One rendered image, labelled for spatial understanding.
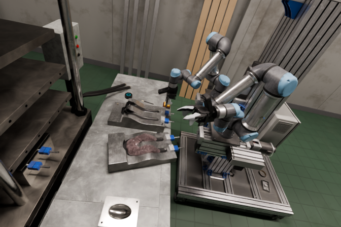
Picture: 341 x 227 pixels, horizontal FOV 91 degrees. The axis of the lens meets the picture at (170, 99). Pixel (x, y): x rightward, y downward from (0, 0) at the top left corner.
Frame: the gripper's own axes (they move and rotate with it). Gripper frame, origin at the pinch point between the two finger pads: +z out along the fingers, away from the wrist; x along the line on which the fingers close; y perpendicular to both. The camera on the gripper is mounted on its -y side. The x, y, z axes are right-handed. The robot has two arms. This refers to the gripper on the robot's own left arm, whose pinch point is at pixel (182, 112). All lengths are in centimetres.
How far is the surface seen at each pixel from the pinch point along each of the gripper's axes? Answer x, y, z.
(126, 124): 60, 54, 16
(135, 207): -7, 60, 22
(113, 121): 64, 52, 26
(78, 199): 10, 65, 52
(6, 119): 27, 13, 77
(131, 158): 24, 55, 18
